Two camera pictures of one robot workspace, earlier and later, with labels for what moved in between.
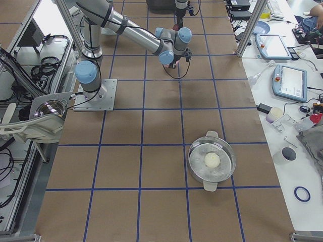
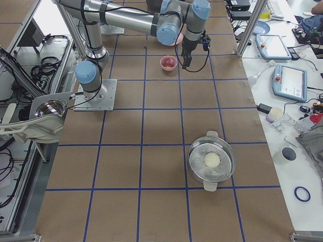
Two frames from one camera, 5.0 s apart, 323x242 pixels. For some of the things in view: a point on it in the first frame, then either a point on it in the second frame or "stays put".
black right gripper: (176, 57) → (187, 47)
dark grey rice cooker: (161, 6) stays put
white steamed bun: (212, 160) stays put
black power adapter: (264, 108) stays put
